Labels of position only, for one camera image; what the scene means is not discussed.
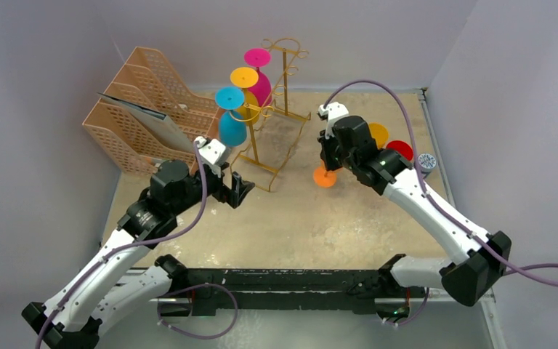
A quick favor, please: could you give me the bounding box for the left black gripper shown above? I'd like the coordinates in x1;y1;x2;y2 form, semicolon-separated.
171;161;253;216

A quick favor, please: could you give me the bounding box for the orange wine glass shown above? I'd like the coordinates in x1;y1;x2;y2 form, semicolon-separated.
312;161;343;188

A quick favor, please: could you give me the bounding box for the yellow wine glass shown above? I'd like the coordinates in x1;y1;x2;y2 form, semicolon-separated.
230;67;259;124
368;123;389;149

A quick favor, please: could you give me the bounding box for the red wine glass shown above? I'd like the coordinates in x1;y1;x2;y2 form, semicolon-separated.
386;140;414;161

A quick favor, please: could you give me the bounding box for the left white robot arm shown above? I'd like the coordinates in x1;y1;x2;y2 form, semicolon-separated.
22;160;254;348

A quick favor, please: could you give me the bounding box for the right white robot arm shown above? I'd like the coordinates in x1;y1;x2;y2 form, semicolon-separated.
318;116;512;306

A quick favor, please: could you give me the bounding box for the left blue wine glass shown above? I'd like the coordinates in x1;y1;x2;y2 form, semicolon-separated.
215;87;247;147

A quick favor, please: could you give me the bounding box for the magenta wine glass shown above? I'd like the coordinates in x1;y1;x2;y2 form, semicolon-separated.
243;48;272;107

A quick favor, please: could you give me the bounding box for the grey folder in organizer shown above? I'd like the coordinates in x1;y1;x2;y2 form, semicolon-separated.
98;92;193;153

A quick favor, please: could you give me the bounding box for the pink plastic file organizer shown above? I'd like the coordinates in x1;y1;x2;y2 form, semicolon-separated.
83;47;220;176

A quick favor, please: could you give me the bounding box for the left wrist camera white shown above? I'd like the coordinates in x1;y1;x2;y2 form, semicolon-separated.
194;136;232;177

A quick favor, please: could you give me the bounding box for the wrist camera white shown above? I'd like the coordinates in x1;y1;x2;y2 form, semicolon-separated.
318;102;349;139
194;136;232;177

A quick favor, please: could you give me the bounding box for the gold wire glass rack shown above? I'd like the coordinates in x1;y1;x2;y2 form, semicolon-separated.
235;37;311;193

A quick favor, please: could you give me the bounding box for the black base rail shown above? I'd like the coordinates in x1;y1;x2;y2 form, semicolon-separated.
154;254;425;318

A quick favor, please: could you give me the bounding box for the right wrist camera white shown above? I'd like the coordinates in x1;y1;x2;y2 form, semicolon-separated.
318;102;349;139

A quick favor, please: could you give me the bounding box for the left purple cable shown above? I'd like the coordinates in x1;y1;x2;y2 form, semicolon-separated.
34;140;240;349

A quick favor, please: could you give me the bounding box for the purple cable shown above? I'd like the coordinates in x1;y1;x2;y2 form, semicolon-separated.
323;79;558;329
34;140;240;349

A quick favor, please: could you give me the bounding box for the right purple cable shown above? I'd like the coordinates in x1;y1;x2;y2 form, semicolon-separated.
323;79;558;329

